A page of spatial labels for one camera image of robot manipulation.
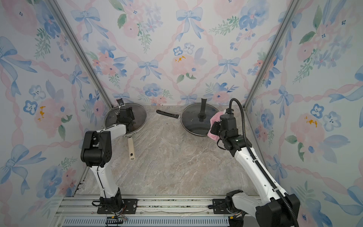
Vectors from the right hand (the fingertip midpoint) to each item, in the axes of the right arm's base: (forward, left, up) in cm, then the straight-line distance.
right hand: (216, 123), depth 78 cm
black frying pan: (+27, +9, -28) cm, 40 cm away
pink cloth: (+4, 0, 0) cm, 5 cm away
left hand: (+19, +60, -10) cm, 64 cm away
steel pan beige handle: (-1, +53, -15) cm, 55 cm away
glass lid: (+24, +53, -18) cm, 61 cm away
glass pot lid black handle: (+27, +10, -28) cm, 40 cm away
